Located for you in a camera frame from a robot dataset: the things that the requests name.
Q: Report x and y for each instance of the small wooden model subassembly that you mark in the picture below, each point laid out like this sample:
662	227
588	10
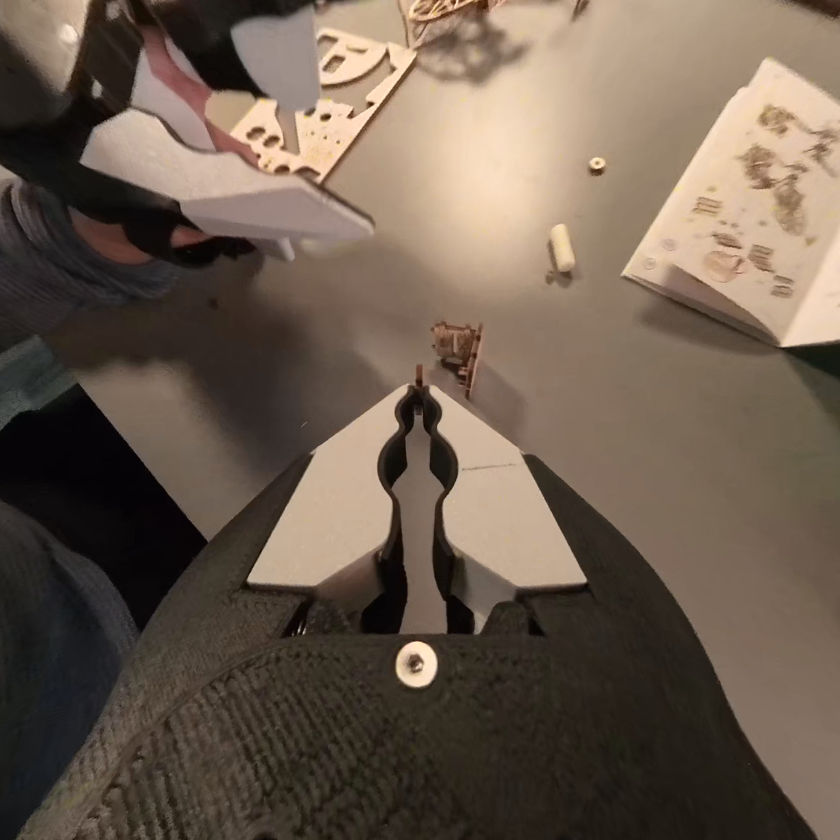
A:
459	348

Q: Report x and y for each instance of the wooden sheet with round holes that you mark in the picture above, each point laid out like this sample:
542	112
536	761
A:
315	141

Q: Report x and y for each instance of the person's trouser leg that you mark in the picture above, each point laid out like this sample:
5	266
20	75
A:
52	656

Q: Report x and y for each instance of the small wooden part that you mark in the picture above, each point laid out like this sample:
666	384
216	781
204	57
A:
420	375

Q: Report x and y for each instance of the person's left hand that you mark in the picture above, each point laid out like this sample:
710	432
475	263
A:
108	244

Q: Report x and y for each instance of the teal cloth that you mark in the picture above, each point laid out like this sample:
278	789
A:
29	380

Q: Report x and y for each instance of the partly built wooden model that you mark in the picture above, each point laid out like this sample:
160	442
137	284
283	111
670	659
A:
439	8

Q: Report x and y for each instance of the white wax stick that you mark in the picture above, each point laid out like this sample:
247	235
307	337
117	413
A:
562	246

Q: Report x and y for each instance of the open instruction booklet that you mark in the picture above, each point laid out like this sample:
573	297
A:
741	216

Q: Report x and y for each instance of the person's left forearm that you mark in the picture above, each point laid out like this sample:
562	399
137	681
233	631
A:
46	275

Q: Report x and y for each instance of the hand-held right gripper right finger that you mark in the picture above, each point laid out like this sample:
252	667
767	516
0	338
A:
505	525

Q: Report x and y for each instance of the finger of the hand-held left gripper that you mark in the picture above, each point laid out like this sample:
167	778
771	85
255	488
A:
279	56
262	203

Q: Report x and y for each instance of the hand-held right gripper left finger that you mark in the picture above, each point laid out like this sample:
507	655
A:
315	518

